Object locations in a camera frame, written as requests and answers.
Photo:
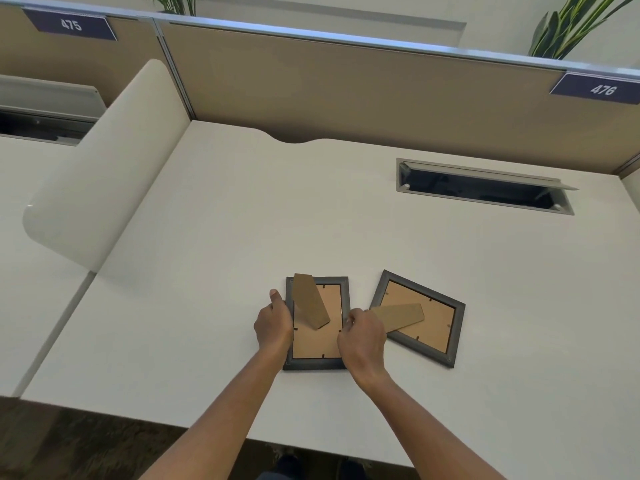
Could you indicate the person's right hand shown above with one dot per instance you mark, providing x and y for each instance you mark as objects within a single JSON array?
[{"x": 362, "y": 344}]

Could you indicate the person's left hand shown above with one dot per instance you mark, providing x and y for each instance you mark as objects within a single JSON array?
[{"x": 272, "y": 329}]

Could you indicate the person's left thumb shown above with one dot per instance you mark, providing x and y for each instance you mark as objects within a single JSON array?
[{"x": 276, "y": 297}]

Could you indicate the person's right fingers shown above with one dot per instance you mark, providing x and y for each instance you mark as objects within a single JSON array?
[{"x": 354, "y": 317}]

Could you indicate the dark grey picture frame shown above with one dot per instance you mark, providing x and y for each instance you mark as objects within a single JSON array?
[
  {"x": 320, "y": 344},
  {"x": 425, "y": 329}
]

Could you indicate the person's right forearm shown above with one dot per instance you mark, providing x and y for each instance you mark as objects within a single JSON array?
[{"x": 425, "y": 429}]

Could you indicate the person's left forearm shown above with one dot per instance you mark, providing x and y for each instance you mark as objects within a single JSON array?
[{"x": 205, "y": 419}]

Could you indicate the white curved desk divider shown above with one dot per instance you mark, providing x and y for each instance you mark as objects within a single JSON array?
[{"x": 107, "y": 169}]

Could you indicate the beige partition panel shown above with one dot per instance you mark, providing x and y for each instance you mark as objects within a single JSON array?
[
  {"x": 75, "y": 59},
  {"x": 390, "y": 99}
]

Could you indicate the green potted plant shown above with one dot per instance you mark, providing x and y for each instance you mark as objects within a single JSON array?
[
  {"x": 572, "y": 27},
  {"x": 172, "y": 3}
]

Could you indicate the dark blue number sign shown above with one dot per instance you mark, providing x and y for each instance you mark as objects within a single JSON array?
[
  {"x": 71, "y": 24},
  {"x": 597, "y": 88}
]

